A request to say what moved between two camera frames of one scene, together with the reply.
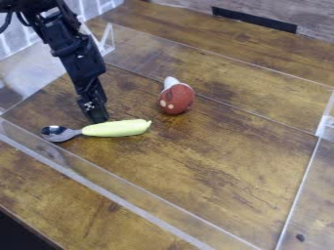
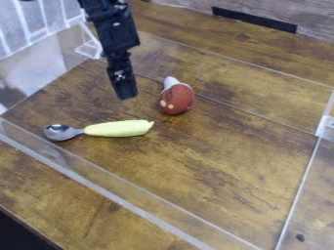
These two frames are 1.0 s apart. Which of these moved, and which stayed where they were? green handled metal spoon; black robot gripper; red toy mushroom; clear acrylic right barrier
Moved: black robot gripper
Stayed: green handled metal spoon; red toy mushroom; clear acrylic right barrier
